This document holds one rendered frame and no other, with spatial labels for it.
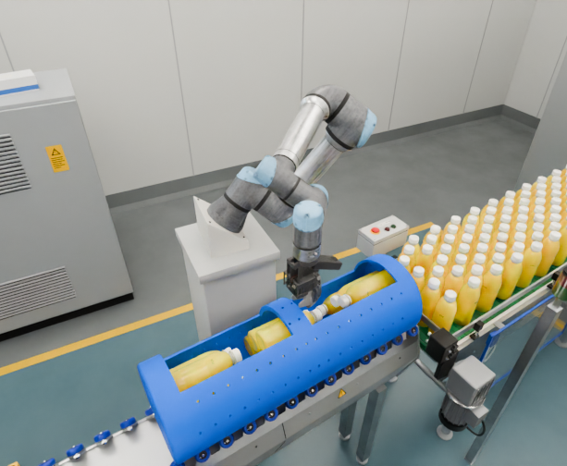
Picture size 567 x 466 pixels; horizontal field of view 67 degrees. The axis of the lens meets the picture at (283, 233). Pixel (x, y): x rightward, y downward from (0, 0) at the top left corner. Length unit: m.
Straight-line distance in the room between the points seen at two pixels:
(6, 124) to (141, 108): 1.58
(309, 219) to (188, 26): 2.90
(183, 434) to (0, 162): 1.77
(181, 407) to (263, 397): 0.22
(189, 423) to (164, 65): 3.06
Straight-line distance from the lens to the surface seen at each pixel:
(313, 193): 1.15
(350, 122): 1.40
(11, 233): 2.75
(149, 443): 1.46
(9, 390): 3.02
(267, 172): 1.12
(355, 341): 1.35
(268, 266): 1.66
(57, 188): 2.61
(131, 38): 3.70
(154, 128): 3.92
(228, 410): 1.21
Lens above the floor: 2.19
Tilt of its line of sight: 37 degrees down
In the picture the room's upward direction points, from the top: straight up
